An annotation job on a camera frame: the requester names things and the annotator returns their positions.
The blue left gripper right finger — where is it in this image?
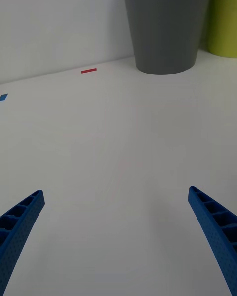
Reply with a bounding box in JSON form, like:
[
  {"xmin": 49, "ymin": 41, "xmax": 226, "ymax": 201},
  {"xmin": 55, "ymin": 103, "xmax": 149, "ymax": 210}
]
[{"xmin": 188, "ymin": 186, "xmax": 237, "ymax": 296}]

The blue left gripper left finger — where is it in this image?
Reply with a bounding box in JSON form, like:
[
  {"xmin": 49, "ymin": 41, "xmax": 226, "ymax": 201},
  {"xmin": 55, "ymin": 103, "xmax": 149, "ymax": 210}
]
[{"xmin": 0, "ymin": 189, "xmax": 46, "ymax": 296}]

